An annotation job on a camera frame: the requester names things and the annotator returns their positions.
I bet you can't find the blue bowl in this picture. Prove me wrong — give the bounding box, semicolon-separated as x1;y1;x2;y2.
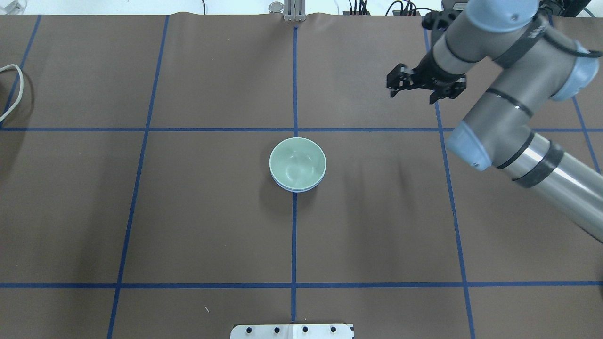
271;175;325;193

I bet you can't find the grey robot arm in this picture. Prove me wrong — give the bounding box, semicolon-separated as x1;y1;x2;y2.
386;0;602;241

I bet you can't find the white power cable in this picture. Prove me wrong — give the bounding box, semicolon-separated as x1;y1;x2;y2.
0;64;24;122

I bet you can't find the green bowl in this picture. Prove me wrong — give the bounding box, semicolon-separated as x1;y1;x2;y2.
269;137;327;186

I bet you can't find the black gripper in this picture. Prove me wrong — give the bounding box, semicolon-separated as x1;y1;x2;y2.
386;50;467;105

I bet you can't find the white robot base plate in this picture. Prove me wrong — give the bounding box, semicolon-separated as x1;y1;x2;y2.
230;323;355;339

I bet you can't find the black monitor base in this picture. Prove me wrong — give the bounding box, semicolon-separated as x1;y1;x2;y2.
441;0;597;18

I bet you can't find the aluminium camera mount post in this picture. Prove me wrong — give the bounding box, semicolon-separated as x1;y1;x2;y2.
283;0;306;22

